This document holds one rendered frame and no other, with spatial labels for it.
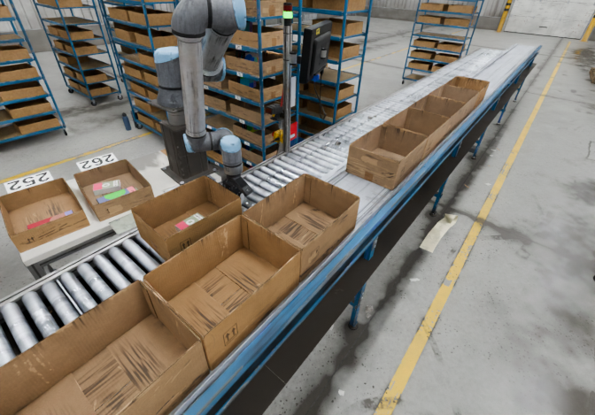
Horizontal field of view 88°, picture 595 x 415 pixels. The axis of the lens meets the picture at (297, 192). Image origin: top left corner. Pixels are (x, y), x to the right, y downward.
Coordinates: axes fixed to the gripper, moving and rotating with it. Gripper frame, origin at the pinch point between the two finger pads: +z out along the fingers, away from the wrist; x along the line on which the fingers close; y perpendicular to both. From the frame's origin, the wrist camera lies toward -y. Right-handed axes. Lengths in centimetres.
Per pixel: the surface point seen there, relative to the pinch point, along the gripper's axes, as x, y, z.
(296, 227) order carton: 1.2, -38.4, -8.2
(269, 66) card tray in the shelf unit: -103, 74, -39
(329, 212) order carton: -15.7, -44.5, -9.6
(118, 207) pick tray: 41, 46, 1
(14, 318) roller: 93, 16, 5
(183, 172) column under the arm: 0.3, 48.6, -0.1
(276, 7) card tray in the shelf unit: -111, 74, -79
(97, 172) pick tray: 34, 84, -2
